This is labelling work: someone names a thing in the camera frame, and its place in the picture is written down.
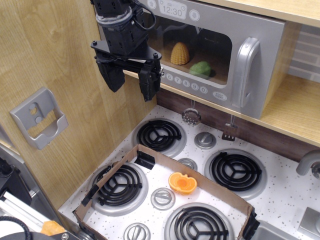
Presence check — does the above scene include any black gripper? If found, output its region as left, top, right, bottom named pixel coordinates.
left=91, top=14, right=162, bottom=102

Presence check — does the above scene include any grey toy sink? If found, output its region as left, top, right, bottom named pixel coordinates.
left=251, top=207, right=320, bottom=240

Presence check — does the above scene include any centre grey stove knob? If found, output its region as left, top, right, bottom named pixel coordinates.
left=150, top=187, right=176, bottom=211

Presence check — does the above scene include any orange toy pumpkin half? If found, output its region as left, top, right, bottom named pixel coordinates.
left=168, top=172, right=198, bottom=195

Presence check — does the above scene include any grey stove knob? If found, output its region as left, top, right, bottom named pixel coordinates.
left=194, top=132, right=217, bottom=150
left=178, top=158, right=198, bottom=172
left=150, top=187, right=176, bottom=211
left=123, top=222, right=151, bottom=240

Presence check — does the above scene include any back grey stove knob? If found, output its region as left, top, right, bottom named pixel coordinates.
left=194, top=132, right=217, bottom=150

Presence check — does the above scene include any front right black burner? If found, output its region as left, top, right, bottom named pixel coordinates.
left=173, top=206, right=230, bottom=240

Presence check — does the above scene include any black hanging spatula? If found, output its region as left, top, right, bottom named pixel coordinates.
left=221, top=115, right=238, bottom=142

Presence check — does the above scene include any front grey stove knob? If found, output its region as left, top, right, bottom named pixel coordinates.
left=123, top=222, right=151, bottom=240

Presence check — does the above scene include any black burner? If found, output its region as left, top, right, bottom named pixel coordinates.
left=206, top=151, right=263, bottom=192
left=173, top=206, right=230, bottom=240
left=97, top=164, right=144, bottom=207
left=135, top=119, right=182, bottom=152

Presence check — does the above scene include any front left black burner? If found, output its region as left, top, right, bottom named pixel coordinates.
left=97, top=164, right=144, bottom=207

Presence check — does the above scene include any brown cardboard barrier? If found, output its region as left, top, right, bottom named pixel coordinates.
left=73, top=145, right=260, bottom=240

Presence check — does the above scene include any orange object bottom left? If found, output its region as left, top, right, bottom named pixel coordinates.
left=40, top=220, right=66, bottom=236

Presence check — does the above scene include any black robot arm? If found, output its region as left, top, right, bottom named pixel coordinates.
left=90, top=0, right=162, bottom=101

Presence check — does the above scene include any back left black burner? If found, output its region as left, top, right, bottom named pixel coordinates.
left=135, top=119, right=182, bottom=152

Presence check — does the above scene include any grey toy microwave door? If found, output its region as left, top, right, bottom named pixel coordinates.
left=138, top=0, right=286, bottom=119

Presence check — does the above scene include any black cable bottom left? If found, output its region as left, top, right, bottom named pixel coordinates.
left=0, top=215, right=33, bottom=240

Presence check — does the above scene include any back right black burner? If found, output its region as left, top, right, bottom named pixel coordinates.
left=206, top=151, right=263, bottom=192

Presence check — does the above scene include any middle grey stove knob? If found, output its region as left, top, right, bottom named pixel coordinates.
left=178, top=158, right=198, bottom=172

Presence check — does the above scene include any grey toy faucet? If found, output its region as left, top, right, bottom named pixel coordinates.
left=296, top=150, right=320, bottom=180

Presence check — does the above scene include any grey wall phone holder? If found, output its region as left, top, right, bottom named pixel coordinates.
left=9, top=87, right=69, bottom=150

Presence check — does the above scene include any yellow toy corn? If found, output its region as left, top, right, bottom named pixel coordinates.
left=170, top=42, right=190, bottom=65

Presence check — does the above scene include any green toy vegetable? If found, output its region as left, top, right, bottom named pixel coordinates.
left=189, top=61, right=211, bottom=78

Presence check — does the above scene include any silver hanging strainer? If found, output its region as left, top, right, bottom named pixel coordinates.
left=181, top=100, right=202, bottom=127

